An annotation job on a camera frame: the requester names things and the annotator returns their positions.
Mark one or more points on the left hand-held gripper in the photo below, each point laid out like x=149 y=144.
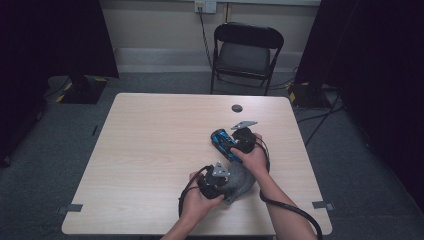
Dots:
x=213 y=183

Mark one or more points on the grey table grommet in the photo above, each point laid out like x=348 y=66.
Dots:
x=237 y=108

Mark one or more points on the white wall socket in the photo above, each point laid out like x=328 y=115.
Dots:
x=205 y=6

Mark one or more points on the black folding chair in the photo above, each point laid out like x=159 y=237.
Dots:
x=245 y=56

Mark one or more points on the grey tape piece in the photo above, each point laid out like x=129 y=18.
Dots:
x=323 y=205
x=71 y=208

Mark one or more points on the person's right hand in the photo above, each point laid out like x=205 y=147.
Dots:
x=256 y=161

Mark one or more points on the black curtain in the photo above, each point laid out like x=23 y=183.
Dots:
x=376 y=66
x=50 y=36

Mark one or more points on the small black floor strip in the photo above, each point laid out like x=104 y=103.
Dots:
x=95 y=130

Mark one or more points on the black stand base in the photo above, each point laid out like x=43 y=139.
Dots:
x=308 y=96
x=83 y=91

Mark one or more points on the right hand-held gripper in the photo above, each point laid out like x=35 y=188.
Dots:
x=245 y=140

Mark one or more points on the person's left hand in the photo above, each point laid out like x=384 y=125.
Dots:
x=198 y=205

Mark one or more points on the blue toy car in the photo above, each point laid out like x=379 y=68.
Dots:
x=221 y=138

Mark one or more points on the grey cloth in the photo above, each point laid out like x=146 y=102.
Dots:
x=241 y=181

